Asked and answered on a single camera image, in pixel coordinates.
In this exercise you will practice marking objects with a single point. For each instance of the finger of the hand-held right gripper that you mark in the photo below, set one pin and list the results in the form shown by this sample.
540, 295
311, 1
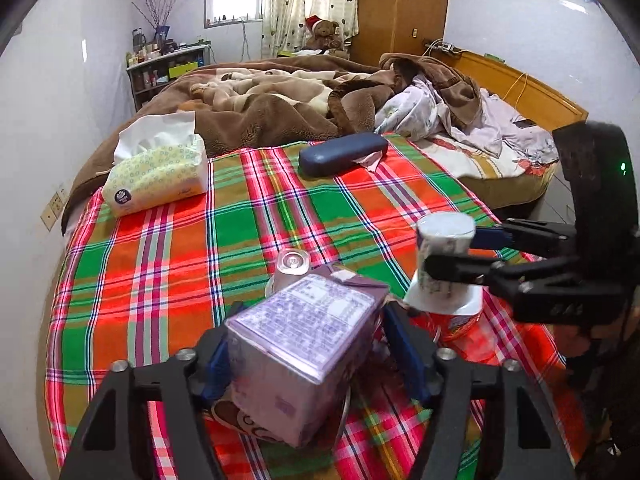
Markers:
460, 267
530, 235

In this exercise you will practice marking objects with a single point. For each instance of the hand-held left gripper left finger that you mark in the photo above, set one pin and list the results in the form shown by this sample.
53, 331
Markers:
217, 365

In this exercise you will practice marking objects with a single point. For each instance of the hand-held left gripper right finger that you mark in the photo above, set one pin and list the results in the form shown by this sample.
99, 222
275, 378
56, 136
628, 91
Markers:
405, 355

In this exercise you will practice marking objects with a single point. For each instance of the white printed paper cup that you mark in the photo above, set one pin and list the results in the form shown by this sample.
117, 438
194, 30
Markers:
445, 232

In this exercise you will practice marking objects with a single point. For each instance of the purple milk carton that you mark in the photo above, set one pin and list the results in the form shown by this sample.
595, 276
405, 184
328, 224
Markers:
300, 340

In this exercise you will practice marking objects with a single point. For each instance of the red printed cup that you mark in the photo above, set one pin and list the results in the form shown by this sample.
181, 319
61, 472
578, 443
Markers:
450, 329

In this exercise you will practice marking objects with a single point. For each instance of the bed sheet with red print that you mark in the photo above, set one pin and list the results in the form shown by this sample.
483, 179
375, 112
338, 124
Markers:
480, 160

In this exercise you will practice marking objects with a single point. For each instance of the black phone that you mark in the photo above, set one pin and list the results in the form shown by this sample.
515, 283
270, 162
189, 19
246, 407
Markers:
525, 122

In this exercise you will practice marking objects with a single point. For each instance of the plaid tablecloth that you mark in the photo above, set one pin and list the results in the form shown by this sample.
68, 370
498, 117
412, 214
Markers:
175, 270

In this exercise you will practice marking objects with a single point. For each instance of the wooden headboard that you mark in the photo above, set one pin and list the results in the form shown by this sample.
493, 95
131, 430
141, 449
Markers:
540, 90

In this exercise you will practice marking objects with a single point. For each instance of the pink tissue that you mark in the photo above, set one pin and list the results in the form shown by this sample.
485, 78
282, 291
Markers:
370, 162

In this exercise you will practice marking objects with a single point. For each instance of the dark blue glasses case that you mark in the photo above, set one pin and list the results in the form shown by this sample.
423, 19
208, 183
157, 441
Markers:
340, 152

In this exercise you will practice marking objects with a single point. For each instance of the white floral quilt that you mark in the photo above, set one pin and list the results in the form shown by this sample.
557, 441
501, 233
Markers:
420, 105

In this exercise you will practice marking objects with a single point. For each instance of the yellow-green tissue pack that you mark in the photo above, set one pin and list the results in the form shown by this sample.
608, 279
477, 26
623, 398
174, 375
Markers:
155, 180

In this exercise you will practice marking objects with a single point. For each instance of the white power strip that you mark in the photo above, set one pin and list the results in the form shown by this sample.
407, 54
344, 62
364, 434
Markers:
440, 47

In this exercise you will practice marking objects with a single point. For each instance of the brown fleece blanket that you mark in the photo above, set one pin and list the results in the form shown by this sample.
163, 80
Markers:
260, 115

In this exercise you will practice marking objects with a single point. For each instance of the wooden wardrobe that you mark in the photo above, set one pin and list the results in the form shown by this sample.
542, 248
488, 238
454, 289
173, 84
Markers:
400, 10

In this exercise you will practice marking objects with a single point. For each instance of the brown teddy bear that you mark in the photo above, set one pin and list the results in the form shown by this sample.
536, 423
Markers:
325, 35

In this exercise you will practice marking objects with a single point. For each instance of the cluttered grey shelf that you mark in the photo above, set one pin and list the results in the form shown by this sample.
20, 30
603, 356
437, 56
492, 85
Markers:
165, 72

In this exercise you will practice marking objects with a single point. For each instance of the small window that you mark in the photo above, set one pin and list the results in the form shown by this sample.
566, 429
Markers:
232, 2

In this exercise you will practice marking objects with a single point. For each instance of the vase with dry branches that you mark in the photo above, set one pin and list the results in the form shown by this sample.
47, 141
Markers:
160, 15

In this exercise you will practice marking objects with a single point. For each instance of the beige wall socket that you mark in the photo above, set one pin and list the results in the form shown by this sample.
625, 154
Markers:
51, 214
63, 191

